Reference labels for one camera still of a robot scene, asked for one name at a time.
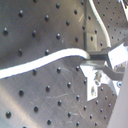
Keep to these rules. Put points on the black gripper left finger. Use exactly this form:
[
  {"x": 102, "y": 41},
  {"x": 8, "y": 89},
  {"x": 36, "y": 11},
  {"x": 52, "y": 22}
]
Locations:
[{"x": 100, "y": 55}]

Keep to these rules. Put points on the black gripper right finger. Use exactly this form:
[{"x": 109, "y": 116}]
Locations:
[{"x": 111, "y": 74}]

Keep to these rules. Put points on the metal cable clip with screw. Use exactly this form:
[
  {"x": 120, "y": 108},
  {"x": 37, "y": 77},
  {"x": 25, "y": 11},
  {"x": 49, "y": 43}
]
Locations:
[{"x": 96, "y": 77}]

